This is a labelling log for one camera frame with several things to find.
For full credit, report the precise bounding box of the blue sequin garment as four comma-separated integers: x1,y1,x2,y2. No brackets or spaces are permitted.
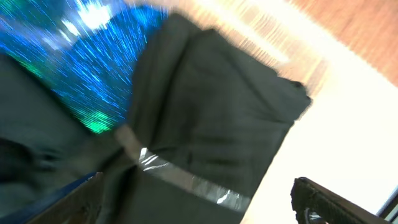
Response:
1,0,168,133

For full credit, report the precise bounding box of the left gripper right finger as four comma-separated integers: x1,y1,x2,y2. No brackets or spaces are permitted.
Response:
290,177,389,224

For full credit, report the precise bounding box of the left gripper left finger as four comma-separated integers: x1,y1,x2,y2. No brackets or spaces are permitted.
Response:
0,171,105,224

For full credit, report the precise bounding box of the clear plastic storage bin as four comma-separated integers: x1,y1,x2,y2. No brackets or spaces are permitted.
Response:
188,1,397,223

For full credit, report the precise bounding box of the black garment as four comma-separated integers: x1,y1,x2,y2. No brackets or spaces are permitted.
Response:
116,13,312,223
1,55,120,217

